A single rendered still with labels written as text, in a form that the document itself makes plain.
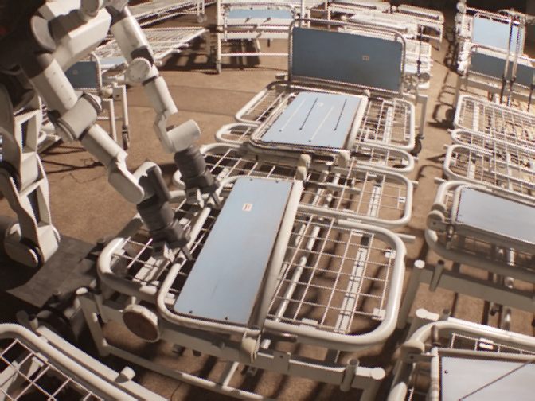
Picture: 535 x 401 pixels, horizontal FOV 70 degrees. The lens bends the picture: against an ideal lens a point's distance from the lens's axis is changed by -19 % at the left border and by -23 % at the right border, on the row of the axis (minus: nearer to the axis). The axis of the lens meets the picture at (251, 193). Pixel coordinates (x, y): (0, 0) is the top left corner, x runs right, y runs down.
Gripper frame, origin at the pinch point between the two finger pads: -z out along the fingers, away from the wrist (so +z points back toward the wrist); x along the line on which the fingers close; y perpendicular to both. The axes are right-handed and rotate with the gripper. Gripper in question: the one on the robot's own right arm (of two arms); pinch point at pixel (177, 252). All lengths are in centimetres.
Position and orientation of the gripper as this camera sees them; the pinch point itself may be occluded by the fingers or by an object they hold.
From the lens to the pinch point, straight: 132.2
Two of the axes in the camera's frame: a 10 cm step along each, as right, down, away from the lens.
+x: 9.1, -2.0, -3.6
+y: 2.2, -5.1, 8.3
